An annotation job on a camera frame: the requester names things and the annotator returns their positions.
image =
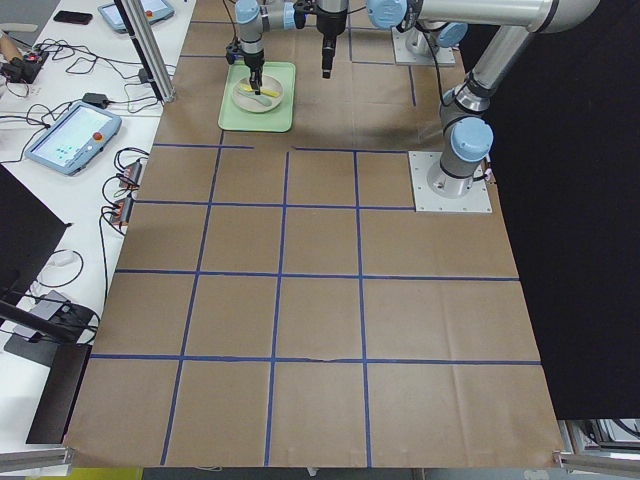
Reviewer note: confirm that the yellow plastic fork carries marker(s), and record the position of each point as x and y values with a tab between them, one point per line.
263	91

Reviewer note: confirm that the light green plastic tray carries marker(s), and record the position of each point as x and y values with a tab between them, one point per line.
279	120

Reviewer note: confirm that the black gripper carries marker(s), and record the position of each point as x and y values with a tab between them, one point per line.
330	24
254	62

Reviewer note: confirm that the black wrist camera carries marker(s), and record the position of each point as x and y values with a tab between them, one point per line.
233	52

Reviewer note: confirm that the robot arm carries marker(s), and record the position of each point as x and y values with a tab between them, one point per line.
253	20
468	138

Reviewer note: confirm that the teal plastic spoon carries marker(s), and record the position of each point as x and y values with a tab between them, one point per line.
262	100

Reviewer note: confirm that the black monitor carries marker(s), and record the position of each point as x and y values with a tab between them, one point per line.
49	333

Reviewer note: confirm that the black power adapter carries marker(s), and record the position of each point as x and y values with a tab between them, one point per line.
98	100

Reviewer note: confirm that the black curtain panel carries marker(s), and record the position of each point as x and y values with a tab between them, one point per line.
566	157

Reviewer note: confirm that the black smartphone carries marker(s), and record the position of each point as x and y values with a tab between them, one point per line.
73	17

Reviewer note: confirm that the aluminium frame post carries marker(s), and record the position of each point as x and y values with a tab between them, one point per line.
144	42

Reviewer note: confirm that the white round plate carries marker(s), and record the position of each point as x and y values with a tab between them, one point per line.
240	97

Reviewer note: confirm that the near teach pendant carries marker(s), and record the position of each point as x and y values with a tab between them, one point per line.
73	141

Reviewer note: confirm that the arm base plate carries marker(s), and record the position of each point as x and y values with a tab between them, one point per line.
434	191
429	48

